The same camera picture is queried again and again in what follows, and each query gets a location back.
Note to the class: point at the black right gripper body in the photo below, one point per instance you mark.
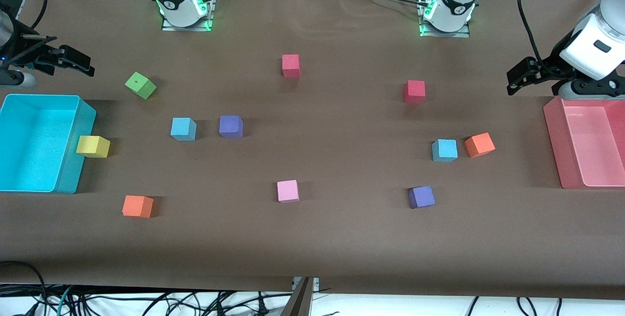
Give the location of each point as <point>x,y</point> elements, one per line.
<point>18,45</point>

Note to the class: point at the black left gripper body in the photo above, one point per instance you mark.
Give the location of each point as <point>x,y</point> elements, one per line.
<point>553,64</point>

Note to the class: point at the light blue foam block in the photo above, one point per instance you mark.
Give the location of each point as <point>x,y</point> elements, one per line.
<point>183,129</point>
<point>445,150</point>

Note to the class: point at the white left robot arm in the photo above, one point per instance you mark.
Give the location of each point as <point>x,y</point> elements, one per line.
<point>456,3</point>

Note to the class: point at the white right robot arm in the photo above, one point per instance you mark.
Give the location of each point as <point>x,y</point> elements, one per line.
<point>178,1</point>

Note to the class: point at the green foam block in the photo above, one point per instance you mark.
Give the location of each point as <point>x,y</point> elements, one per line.
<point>140,85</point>

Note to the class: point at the orange foam block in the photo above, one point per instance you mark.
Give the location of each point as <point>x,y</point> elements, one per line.
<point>137,206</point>
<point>479,145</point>

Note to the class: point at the cyan plastic bin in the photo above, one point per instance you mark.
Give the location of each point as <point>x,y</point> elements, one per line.
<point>34,145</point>

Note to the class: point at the pink plastic bin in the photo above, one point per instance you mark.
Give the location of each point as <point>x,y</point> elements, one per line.
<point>591,145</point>

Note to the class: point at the yellow foam block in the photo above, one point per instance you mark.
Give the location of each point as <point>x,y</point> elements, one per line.
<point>93,146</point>

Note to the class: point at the red foam block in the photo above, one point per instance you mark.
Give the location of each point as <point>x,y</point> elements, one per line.
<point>414,91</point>
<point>291,65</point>

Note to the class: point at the purple foam block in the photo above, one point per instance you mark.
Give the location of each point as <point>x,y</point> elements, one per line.
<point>422,197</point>
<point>231,126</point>

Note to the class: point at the brown table mat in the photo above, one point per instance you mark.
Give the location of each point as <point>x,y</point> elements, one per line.
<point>342,242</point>

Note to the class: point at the pink foam block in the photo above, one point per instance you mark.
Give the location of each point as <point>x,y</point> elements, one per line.
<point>288,191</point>

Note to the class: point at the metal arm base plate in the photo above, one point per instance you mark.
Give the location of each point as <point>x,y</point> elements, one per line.
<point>206,22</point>
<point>464,32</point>

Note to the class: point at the small metal edge bracket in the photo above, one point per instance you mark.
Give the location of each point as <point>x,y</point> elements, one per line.
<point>316,283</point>

